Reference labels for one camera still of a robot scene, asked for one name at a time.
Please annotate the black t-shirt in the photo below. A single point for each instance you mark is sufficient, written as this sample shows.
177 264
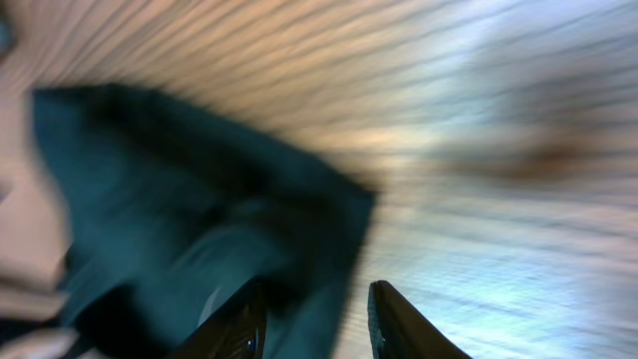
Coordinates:
173 210

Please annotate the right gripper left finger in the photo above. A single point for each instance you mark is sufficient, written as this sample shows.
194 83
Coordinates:
236 330

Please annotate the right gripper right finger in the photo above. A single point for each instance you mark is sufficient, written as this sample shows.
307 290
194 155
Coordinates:
399 331

